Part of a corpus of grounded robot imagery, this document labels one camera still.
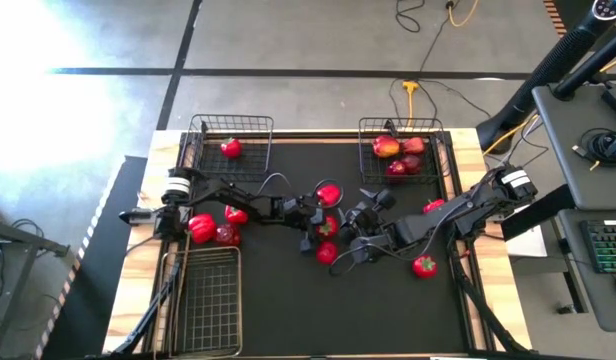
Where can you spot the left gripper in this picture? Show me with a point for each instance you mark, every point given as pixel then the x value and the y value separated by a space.
pixel 298 212

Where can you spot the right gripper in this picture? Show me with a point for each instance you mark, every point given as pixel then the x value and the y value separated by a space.
pixel 368 222

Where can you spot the red tomato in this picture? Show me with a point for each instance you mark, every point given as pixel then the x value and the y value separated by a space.
pixel 424 266
pixel 329 228
pixel 326 253
pixel 231 148

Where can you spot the red yellow apple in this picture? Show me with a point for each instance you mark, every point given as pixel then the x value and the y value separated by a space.
pixel 386 146

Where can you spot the dark maroon apple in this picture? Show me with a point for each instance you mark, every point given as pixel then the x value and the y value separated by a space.
pixel 228 235
pixel 412 163

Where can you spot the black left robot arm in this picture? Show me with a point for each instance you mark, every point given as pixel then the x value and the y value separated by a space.
pixel 243 201

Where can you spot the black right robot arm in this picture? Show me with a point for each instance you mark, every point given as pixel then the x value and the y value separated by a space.
pixel 438 220

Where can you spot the black table mat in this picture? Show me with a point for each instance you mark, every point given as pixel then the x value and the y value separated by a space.
pixel 288 310

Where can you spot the black support strut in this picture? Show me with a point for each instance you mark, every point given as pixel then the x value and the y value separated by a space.
pixel 483 309
pixel 148 315

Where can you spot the white box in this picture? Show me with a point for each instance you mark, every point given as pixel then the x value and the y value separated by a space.
pixel 530 247

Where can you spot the grey desk top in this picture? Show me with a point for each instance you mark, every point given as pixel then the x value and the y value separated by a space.
pixel 563 150

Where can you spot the black striped floor mat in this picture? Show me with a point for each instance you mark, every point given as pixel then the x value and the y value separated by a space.
pixel 88 300

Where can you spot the black tower fan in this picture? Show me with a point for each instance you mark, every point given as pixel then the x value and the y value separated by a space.
pixel 553 65

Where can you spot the grey lower desk shelf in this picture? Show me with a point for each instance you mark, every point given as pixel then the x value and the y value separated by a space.
pixel 588 300

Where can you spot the backlit black keyboard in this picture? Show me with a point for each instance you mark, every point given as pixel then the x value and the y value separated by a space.
pixel 608 247

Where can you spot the black monitor pole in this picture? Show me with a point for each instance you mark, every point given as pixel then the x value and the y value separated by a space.
pixel 588 67

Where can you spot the wooden slat panel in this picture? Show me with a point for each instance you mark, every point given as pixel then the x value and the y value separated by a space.
pixel 555 15

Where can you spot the grey metal stand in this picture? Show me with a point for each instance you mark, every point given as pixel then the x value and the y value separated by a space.
pixel 33 240

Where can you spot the black desk bracket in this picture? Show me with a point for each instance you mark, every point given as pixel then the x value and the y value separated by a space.
pixel 538 215

